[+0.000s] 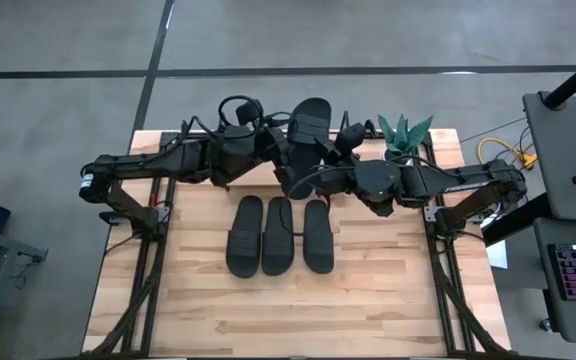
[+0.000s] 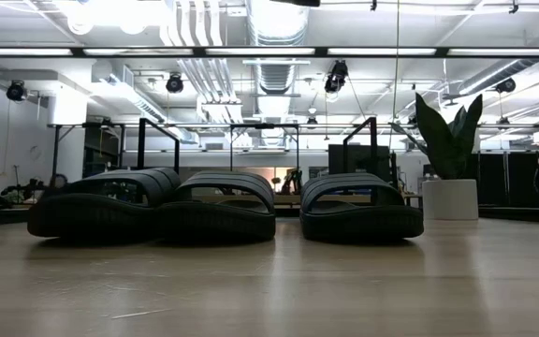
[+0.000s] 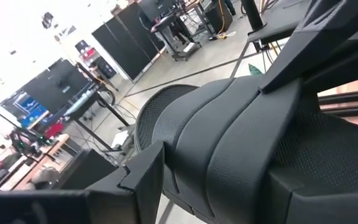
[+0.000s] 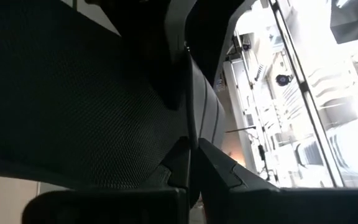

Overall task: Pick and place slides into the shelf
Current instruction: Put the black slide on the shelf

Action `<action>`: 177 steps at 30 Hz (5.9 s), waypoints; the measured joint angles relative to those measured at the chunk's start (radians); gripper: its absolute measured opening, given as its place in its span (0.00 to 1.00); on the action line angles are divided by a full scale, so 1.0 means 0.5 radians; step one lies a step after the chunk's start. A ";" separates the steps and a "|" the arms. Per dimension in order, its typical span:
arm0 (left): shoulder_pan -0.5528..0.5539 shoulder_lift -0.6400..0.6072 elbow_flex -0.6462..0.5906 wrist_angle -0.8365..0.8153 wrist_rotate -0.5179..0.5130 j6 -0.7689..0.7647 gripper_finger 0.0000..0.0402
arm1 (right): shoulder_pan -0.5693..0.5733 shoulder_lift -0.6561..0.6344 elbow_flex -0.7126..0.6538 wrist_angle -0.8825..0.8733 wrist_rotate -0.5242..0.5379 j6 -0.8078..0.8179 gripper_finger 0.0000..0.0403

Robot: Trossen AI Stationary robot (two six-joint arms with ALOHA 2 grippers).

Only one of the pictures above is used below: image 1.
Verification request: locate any white paper sheet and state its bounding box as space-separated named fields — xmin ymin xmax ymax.
xmin=486 ymin=239 xmax=509 ymax=270

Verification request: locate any yellow cable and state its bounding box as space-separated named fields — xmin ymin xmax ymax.
xmin=476 ymin=137 xmax=539 ymax=171

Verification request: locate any black metal rig frame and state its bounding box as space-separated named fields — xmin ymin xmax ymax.
xmin=81 ymin=119 xmax=512 ymax=360

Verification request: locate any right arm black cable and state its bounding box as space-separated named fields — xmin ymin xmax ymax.
xmin=280 ymin=166 xmax=357 ymax=237

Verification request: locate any black rubber slide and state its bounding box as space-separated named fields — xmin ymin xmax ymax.
xmin=281 ymin=96 xmax=333 ymax=201
xmin=225 ymin=194 xmax=264 ymax=279
xmin=261 ymin=196 xmax=295 ymax=277
xmin=302 ymin=198 xmax=335 ymax=275

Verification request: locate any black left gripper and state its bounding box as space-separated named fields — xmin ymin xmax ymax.
xmin=235 ymin=100 xmax=303 ymax=186

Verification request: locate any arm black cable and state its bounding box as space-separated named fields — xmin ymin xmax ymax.
xmin=182 ymin=94 xmax=294 ymax=142
xmin=280 ymin=166 xmax=357 ymax=237

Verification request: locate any thin black floor cable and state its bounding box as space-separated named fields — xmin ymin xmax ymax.
xmin=460 ymin=117 xmax=527 ymax=144

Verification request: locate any green plant in white pot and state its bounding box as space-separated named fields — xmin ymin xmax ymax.
xmin=376 ymin=113 xmax=435 ymax=164

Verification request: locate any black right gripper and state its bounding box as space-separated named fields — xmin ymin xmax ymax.
xmin=296 ymin=121 xmax=368 ymax=197

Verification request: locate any black pole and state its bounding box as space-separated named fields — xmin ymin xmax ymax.
xmin=542 ymin=47 xmax=576 ymax=110

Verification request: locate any black bar under desk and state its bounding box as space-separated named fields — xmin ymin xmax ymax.
xmin=482 ymin=192 xmax=553 ymax=247

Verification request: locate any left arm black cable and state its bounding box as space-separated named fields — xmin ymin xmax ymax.
xmin=182 ymin=94 xmax=294 ymax=142

